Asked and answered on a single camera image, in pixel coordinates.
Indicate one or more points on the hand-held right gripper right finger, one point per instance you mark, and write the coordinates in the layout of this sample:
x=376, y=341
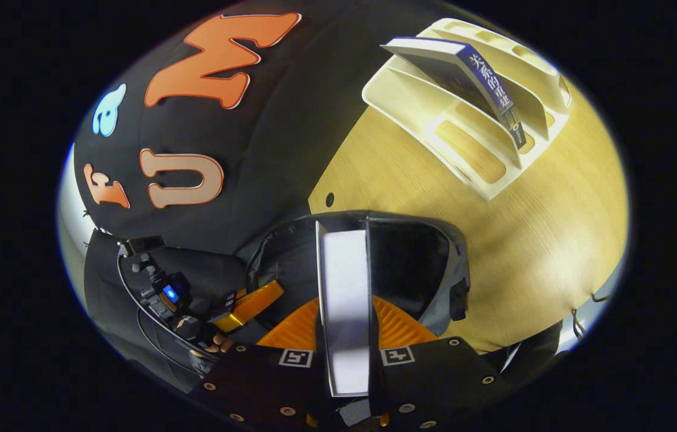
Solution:
x=428, y=384

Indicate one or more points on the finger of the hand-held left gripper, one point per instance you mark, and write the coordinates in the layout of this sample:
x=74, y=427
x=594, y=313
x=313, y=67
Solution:
x=251, y=306

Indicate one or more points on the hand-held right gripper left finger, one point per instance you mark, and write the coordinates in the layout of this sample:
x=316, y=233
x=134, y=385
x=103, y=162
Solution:
x=266, y=384

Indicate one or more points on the grey cover book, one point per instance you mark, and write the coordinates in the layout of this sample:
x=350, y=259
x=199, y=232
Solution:
x=344, y=300

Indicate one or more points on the grey schoolbag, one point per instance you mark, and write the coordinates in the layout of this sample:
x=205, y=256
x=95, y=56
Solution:
x=410, y=264

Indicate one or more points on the white bookshelf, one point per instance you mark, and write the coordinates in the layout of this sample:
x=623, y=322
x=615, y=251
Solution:
x=410, y=102

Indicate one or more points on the blue cover book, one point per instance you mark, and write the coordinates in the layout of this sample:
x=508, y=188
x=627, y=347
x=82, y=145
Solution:
x=464, y=72

